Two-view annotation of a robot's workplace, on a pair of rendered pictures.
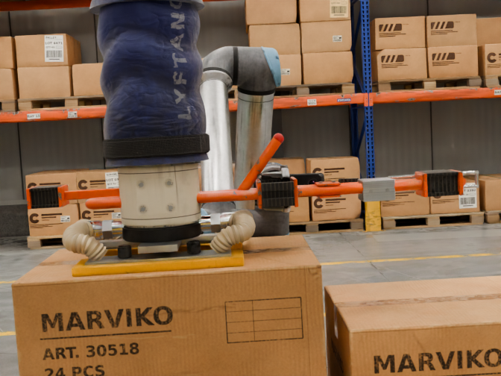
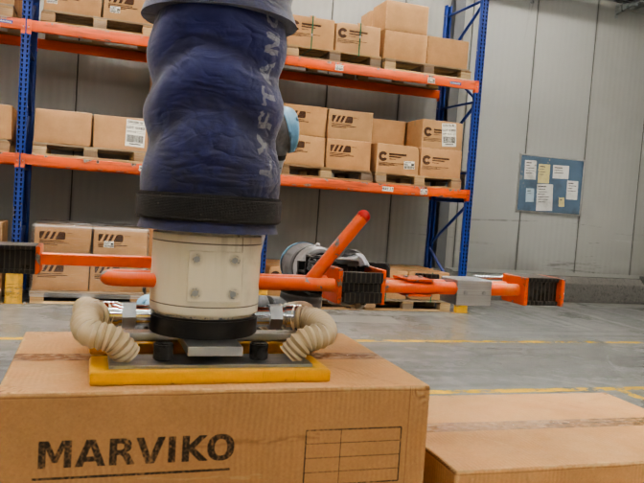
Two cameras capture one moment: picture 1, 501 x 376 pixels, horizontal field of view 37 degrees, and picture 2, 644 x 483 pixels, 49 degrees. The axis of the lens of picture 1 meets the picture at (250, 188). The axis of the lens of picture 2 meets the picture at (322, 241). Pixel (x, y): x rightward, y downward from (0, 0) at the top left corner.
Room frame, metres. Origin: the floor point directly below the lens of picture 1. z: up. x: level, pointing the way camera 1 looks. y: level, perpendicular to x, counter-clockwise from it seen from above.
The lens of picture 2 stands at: (0.48, 0.34, 1.34)
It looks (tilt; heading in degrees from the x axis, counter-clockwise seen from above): 3 degrees down; 343
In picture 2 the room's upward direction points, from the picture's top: 4 degrees clockwise
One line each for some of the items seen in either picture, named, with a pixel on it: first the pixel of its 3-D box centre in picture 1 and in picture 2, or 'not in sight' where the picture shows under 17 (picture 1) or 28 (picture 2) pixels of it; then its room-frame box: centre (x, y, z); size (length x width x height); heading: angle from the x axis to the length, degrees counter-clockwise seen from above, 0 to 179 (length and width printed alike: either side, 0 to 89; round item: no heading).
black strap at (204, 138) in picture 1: (156, 145); (209, 207); (1.61, 0.19, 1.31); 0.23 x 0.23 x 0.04
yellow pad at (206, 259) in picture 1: (159, 255); (211, 358); (1.51, 0.19, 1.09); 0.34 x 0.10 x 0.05; 92
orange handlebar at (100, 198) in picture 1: (250, 189); (303, 274); (1.73, 0.00, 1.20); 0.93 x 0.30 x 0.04; 92
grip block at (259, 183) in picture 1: (276, 192); (353, 284); (1.61, -0.06, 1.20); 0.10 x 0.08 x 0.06; 2
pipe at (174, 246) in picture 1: (162, 229); (203, 320); (1.61, 0.19, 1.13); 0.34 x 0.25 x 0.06; 92
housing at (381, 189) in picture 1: (376, 189); (465, 290); (1.62, -0.27, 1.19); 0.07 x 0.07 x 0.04; 2
